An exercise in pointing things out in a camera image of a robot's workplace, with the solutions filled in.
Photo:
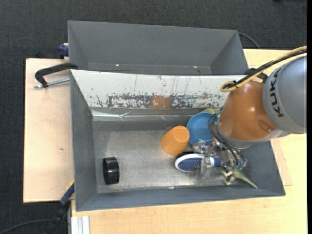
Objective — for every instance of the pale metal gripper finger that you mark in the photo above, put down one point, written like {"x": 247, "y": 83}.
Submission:
{"x": 206, "y": 167}
{"x": 201, "y": 147}

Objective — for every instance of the blue and white brush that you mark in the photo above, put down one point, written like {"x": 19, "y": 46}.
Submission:
{"x": 189, "y": 163}

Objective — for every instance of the blue plastic bowl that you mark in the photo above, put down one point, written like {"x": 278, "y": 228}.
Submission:
{"x": 198, "y": 128}

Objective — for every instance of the green toy dinosaur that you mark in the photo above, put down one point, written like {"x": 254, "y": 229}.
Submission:
{"x": 235, "y": 177}

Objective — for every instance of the orange plastic cup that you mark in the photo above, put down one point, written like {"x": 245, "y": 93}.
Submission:
{"x": 175, "y": 140}

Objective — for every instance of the pale yellow round object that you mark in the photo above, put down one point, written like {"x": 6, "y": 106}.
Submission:
{"x": 211, "y": 110}

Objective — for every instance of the grey metal bin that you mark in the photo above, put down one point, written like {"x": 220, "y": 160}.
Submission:
{"x": 136, "y": 155}

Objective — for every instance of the pale wood flat board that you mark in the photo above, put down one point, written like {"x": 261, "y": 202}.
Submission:
{"x": 46, "y": 130}

